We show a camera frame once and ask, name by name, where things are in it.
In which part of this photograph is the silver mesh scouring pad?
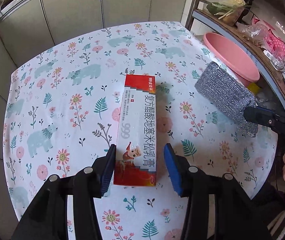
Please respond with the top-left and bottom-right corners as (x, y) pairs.
(194, 62), (258, 138)

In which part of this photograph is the pink plastic basin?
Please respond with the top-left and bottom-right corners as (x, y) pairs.
(203, 33), (260, 87)

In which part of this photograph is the clear bowl of vegetables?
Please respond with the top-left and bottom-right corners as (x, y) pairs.
(204, 0), (247, 27)

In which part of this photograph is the metal storage shelf rack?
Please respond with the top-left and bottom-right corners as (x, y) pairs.
(185, 0), (285, 110)

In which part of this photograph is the red white medicine box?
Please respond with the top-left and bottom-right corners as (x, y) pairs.
(114, 75), (157, 186)

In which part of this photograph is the pink polka dot cloth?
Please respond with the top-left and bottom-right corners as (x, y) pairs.
(251, 17), (285, 74)

